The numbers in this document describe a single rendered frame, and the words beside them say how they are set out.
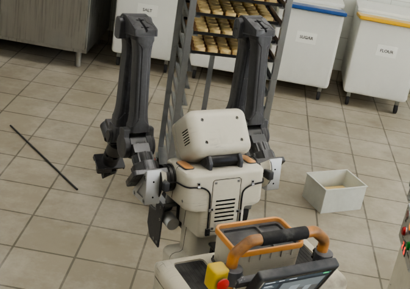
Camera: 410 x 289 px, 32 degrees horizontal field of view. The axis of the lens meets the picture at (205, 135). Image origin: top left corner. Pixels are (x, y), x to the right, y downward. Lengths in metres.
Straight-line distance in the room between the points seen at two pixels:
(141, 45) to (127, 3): 3.63
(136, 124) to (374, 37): 3.80
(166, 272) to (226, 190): 0.34
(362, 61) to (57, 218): 3.03
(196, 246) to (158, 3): 3.66
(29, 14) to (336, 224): 2.95
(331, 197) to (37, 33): 2.77
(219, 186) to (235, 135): 0.17
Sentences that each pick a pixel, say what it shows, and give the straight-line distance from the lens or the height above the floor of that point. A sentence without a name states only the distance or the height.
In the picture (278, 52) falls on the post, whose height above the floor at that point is 1.00.
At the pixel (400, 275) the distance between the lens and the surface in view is 2.75.
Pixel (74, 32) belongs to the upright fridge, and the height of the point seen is 0.31.
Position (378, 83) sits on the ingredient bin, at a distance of 5.93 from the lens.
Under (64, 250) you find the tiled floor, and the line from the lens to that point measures 3.54.
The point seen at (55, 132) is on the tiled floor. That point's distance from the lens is 4.71.
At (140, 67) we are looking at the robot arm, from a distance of 2.19.
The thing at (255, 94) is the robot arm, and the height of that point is 1.17.
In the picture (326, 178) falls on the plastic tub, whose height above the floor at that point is 0.11.
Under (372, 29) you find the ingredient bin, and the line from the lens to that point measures 5.79.
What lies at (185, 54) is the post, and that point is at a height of 0.94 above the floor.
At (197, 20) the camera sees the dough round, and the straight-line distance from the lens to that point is 3.60.
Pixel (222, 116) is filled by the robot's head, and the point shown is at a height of 1.15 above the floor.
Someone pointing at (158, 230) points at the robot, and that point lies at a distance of 2.39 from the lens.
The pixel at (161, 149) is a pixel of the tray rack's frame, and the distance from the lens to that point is 4.28.
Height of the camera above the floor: 1.99
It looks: 24 degrees down
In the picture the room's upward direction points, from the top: 9 degrees clockwise
